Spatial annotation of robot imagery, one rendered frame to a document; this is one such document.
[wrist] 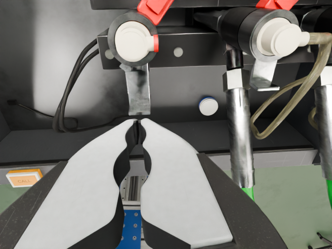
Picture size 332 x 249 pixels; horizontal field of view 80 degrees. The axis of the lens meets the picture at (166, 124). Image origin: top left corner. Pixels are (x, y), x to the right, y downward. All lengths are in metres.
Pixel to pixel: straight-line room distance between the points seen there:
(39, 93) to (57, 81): 0.05
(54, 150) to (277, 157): 0.42
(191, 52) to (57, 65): 0.27
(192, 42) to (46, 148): 0.34
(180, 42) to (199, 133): 0.23
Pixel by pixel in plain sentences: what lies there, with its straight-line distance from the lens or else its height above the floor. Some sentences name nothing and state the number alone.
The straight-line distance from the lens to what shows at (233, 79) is 0.17.
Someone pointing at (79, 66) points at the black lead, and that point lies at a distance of 0.25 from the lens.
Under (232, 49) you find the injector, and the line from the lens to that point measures 0.18.
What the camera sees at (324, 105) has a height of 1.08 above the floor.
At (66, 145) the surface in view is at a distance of 0.44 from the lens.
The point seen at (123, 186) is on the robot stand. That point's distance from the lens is 1.08.
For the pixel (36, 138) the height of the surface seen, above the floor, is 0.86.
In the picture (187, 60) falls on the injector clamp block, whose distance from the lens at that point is 0.25.
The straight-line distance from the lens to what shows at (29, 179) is 0.42.
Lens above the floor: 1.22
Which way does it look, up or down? 58 degrees down
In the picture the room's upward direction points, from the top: 172 degrees clockwise
